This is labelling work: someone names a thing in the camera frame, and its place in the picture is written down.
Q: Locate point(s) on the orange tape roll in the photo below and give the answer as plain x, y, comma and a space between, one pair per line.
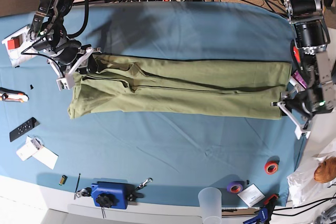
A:
271, 167

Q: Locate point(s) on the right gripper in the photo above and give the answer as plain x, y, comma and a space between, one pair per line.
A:
80, 59

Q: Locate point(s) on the blue clamp mount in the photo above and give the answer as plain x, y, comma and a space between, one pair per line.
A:
112, 195

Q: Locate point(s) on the black remote control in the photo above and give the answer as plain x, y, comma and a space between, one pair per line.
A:
23, 129

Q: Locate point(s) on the black zip tie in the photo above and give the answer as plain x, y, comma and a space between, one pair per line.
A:
77, 185

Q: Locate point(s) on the white lint roller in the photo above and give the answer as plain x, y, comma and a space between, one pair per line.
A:
297, 86

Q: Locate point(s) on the orange white utility knife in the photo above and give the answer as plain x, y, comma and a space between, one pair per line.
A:
13, 96

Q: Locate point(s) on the white card box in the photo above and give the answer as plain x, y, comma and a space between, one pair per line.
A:
31, 146

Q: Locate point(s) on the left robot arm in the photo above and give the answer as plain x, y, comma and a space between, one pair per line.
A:
309, 54

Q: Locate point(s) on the silver carabiner clip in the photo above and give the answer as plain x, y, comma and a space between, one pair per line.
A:
144, 183

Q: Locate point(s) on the olive green t-shirt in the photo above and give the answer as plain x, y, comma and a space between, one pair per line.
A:
209, 87

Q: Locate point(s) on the brown bread roll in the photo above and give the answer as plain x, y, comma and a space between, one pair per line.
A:
325, 171

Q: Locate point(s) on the blue spring clamp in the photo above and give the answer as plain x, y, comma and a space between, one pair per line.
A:
264, 214

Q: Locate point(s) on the white paper card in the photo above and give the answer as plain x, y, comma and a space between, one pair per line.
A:
46, 157

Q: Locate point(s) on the blue table cloth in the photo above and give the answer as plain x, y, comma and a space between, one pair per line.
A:
182, 153

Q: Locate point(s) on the purple tape roll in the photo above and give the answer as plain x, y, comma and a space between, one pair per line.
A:
235, 187

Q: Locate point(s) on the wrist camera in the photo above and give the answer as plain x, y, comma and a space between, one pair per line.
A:
299, 133
65, 83

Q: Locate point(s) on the white printed card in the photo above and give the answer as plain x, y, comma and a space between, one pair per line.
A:
251, 195

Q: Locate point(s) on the small green battery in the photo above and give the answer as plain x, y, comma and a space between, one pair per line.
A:
63, 180

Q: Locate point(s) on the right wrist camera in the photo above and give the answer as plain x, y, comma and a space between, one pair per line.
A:
65, 83

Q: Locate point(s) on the white plastic bag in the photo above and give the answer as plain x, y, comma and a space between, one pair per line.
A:
302, 186

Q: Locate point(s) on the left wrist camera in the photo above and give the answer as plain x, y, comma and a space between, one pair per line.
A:
299, 133

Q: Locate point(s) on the orange handled screwdriver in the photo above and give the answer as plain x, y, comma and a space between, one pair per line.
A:
296, 54

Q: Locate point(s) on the translucent plastic cup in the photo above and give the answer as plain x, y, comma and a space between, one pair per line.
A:
210, 201

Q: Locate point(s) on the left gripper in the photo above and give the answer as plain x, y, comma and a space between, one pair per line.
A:
296, 106

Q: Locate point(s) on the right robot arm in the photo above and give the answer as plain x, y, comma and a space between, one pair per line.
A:
48, 38

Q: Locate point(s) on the pink tube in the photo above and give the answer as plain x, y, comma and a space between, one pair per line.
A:
296, 75

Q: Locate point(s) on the small orange box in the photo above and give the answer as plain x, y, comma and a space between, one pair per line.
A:
13, 43

